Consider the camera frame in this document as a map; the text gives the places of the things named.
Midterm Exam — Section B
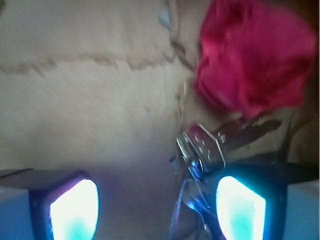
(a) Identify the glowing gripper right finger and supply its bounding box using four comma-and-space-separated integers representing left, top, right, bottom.
205, 163, 320, 240

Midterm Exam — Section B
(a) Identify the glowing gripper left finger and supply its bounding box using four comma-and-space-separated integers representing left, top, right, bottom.
0, 168, 100, 240

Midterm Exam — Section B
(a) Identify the silver key bunch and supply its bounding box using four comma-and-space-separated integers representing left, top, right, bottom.
169, 118, 283, 240

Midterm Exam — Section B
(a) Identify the brown paper bag tray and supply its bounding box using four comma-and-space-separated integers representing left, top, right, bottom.
0, 0, 320, 240

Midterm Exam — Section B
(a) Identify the red crumpled paper ball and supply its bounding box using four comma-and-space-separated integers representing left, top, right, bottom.
195, 0, 319, 118

